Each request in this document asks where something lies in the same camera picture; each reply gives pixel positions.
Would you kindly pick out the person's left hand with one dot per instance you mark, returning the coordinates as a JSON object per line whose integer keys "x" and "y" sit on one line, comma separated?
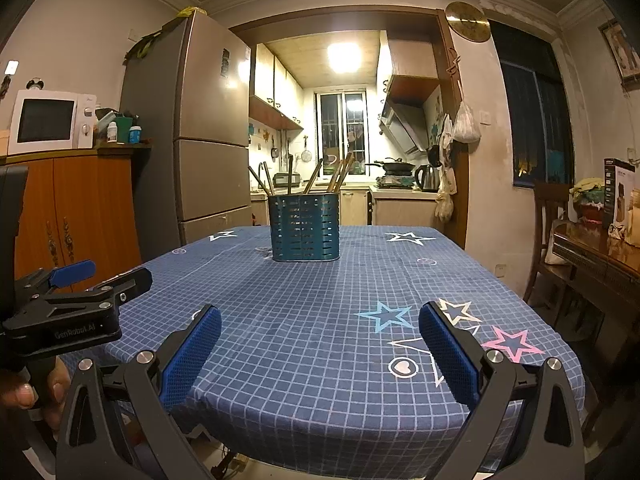
{"x": 20, "y": 393}

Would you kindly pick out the electric kettle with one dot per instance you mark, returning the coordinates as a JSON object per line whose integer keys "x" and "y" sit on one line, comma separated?
{"x": 427, "y": 178}

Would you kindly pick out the grey refrigerator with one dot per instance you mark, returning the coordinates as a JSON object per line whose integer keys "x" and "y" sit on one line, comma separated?
{"x": 200, "y": 135}

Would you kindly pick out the framed wall picture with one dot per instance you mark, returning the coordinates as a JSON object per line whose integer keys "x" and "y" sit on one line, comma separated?
{"x": 622, "y": 52}

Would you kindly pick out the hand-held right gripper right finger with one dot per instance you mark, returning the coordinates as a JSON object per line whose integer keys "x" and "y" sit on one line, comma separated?
{"x": 447, "y": 355}

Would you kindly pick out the silver countertop appliance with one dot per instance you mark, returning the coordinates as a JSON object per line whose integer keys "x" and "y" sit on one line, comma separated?
{"x": 286, "y": 180}

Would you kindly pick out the teal metal utensil holder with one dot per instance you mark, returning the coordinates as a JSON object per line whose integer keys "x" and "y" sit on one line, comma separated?
{"x": 305, "y": 230}

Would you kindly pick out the kitchen wall cabinets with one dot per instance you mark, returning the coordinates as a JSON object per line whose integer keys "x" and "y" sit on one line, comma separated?
{"x": 275, "y": 90}

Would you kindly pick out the ceiling light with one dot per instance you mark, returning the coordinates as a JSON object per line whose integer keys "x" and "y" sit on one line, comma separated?
{"x": 344, "y": 57}

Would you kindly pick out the black product box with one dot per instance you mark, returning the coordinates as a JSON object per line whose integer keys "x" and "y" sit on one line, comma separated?
{"x": 617, "y": 192}

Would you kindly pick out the kitchen base cabinets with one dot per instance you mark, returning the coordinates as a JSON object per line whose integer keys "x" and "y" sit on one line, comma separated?
{"x": 400, "y": 207}

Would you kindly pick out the black wok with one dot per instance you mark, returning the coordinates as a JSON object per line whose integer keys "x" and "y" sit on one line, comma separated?
{"x": 392, "y": 165}

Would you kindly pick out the blue checked star tablecloth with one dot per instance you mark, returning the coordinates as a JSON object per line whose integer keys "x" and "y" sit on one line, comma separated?
{"x": 310, "y": 340}

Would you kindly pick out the green container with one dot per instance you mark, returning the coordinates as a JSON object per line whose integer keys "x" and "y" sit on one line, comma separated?
{"x": 125, "y": 122}

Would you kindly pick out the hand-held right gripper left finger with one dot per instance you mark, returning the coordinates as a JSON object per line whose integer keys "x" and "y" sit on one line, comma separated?
{"x": 192, "y": 355}

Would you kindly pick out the dark wooden side table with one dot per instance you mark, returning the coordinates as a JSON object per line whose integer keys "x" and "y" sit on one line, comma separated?
{"x": 600, "y": 270}

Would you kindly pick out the dark room window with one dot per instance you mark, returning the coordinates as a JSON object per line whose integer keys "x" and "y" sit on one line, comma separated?
{"x": 537, "y": 110}

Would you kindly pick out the round gold wall plate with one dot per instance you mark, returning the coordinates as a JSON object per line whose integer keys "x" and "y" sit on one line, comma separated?
{"x": 467, "y": 21}

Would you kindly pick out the white microwave oven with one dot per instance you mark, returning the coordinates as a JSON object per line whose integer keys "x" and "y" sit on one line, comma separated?
{"x": 47, "y": 122}

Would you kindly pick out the hanging cloths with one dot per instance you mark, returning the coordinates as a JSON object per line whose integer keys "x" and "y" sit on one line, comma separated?
{"x": 445, "y": 175}

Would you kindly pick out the set of wooden chopsticks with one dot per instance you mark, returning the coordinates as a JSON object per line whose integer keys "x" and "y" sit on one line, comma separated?
{"x": 335, "y": 175}

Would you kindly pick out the white wall switch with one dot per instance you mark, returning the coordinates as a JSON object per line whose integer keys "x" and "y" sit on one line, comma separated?
{"x": 486, "y": 117}

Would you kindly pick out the white medicine bottle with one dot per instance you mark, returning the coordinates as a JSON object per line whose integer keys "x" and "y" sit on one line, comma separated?
{"x": 112, "y": 132}

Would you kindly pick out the orange wooden cabinet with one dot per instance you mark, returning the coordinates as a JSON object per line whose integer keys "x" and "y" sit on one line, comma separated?
{"x": 75, "y": 210}

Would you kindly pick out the white hanging plastic bag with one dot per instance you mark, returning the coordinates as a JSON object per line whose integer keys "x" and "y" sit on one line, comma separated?
{"x": 466, "y": 125}

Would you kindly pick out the potted plant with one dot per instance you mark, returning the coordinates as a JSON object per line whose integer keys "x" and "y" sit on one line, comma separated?
{"x": 589, "y": 200}

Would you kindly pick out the range hood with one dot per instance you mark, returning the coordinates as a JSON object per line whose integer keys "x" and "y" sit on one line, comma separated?
{"x": 402, "y": 127}

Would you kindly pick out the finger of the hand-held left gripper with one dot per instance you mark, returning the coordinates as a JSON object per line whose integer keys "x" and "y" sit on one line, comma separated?
{"x": 130, "y": 285}
{"x": 72, "y": 273}

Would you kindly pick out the kitchen window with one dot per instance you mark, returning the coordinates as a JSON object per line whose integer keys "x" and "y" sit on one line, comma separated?
{"x": 341, "y": 130}

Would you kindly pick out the wooden chair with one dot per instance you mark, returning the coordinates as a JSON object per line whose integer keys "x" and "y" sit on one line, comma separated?
{"x": 547, "y": 240}

